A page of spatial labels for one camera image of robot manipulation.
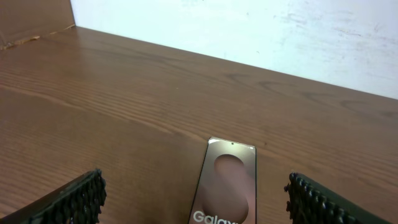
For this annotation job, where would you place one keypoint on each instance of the Galaxy S25 Ultra smartphone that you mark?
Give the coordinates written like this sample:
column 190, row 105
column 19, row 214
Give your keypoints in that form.
column 227, row 188

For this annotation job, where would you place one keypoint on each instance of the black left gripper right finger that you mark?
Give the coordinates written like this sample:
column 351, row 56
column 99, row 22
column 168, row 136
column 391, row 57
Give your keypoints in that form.
column 312, row 203

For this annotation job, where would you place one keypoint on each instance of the brown cardboard panel left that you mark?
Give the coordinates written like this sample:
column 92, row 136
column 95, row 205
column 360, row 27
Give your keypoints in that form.
column 24, row 20

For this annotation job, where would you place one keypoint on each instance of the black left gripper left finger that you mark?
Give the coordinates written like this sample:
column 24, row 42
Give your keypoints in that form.
column 78, row 201

